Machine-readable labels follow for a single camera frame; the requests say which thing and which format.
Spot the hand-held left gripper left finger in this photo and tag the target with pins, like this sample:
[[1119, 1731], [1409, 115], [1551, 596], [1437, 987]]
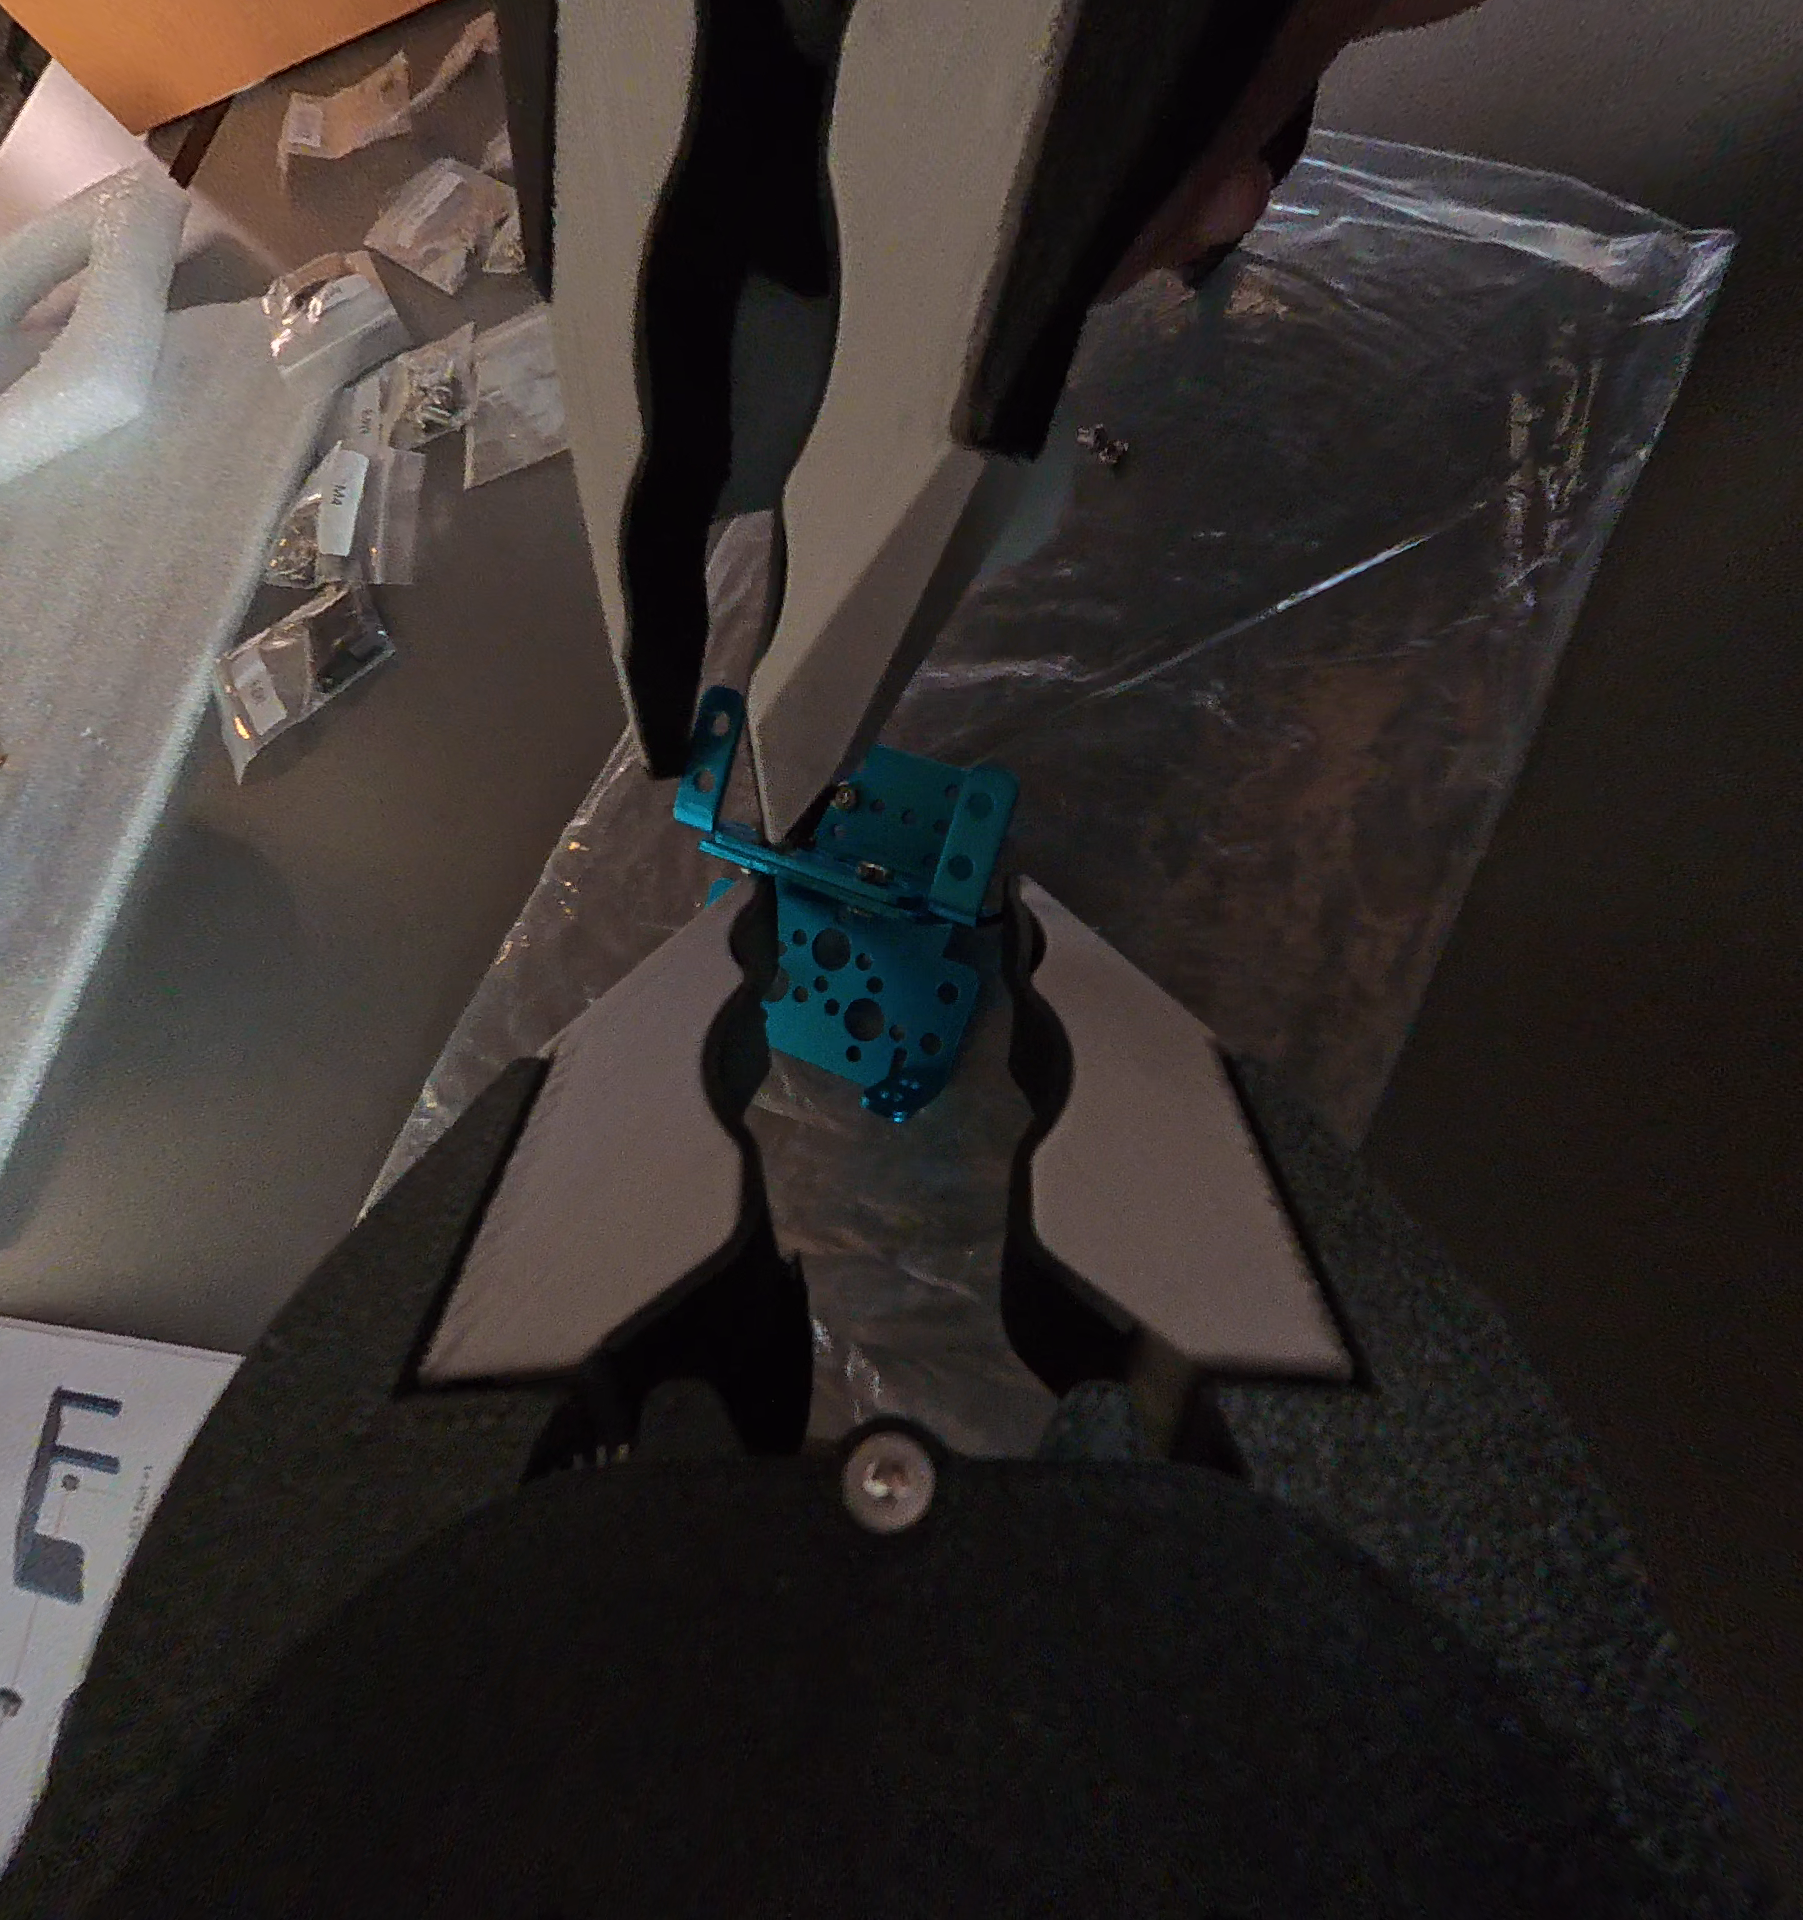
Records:
[[587, 1200]]

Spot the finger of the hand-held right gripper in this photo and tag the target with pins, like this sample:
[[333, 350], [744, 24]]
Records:
[[945, 301], [608, 301]]

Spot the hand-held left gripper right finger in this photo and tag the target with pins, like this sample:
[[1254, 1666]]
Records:
[[1200, 1200]]

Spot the small silver screw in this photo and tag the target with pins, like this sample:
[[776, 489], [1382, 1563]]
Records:
[[1104, 445]]

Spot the blue metal bracket assembly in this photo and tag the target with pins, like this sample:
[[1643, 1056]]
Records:
[[841, 1005]]

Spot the person's right hand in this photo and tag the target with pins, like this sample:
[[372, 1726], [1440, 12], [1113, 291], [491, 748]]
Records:
[[1365, 24]]

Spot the pile of small screw bags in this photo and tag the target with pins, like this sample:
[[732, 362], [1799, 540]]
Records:
[[345, 496]]

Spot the open instruction manual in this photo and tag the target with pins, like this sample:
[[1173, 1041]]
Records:
[[166, 1381]]

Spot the clear plastic bag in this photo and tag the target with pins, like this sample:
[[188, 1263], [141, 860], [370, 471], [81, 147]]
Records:
[[1290, 677]]

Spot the cardboard box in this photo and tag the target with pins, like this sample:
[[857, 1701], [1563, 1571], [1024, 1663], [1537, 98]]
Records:
[[166, 44]]

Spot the white foam strip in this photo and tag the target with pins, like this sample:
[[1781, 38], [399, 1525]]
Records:
[[32, 374]]

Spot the white foam sheet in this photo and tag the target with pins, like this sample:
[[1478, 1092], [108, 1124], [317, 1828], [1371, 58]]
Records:
[[61, 751]]

